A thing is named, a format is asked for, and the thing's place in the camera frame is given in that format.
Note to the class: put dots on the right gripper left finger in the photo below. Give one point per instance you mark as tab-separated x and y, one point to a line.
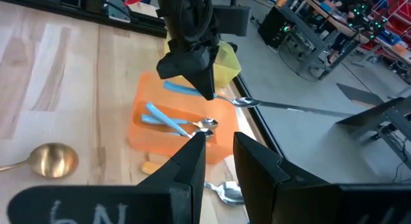
160	204

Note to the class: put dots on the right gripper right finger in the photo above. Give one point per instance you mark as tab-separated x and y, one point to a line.
305	204

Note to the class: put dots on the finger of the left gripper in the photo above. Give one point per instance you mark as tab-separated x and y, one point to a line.
210	84
199	84

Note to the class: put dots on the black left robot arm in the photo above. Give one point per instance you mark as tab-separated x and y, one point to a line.
186	15

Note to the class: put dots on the yellow translucent plastic bin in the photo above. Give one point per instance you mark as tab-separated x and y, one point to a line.
228	66

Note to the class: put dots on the orange translucent plastic bin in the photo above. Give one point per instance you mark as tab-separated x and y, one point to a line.
224	121

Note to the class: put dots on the black computer tower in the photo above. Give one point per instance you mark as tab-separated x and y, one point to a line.
273	26

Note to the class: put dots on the grey workbench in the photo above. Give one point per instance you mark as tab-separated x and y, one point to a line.
308	41

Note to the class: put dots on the dark grey stand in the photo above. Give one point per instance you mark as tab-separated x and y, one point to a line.
379	121

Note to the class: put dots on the gold spoon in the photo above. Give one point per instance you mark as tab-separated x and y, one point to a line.
54	160

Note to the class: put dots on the person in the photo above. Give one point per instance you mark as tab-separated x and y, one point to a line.
353	2

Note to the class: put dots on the red storage bins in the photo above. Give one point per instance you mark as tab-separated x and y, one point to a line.
398	9

